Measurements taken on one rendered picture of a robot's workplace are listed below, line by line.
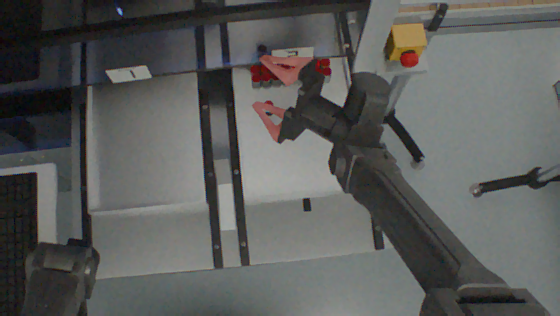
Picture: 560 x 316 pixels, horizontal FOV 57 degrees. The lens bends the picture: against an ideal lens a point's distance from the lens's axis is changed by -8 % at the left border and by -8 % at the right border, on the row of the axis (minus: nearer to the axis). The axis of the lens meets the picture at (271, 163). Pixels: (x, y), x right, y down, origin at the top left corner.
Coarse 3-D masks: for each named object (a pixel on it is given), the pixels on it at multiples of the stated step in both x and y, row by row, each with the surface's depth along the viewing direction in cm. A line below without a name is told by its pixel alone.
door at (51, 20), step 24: (0, 0) 82; (24, 0) 83; (48, 0) 84; (72, 0) 85; (96, 0) 86; (0, 24) 88; (24, 24) 89; (48, 24) 90; (72, 24) 92; (96, 24) 93
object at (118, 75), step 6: (144, 66) 109; (108, 72) 109; (114, 72) 110; (120, 72) 110; (126, 72) 110; (138, 72) 111; (144, 72) 112; (114, 78) 112; (120, 78) 113; (126, 78) 113; (132, 78) 114; (138, 78) 114; (144, 78) 114
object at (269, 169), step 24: (240, 72) 126; (336, 72) 126; (240, 96) 125; (264, 96) 125; (288, 96) 125; (336, 96) 125; (240, 120) 123; (240, 144) 119; (264, 144) 122; (288, 144) 122; (312, 144) 122; (264, 168) 120; (288, 168) 120; (312, 168) 120; (264, 192) 119; (288, 192) 116; (312, 192) 118
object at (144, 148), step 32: (96, 96) 125; (128, 96) 125; (160, 96) 125; (192, 96) 125; (96, 128) 123; (128, 128) 123; (160, 128) 123; (192, 128) 123; (96, 160) 121; (128, 160) 121; (160, 160) 121; (192, 160) 121; (96, 192) 119; (128, 192) 119; (160, 192) 119; (192, 192) 119
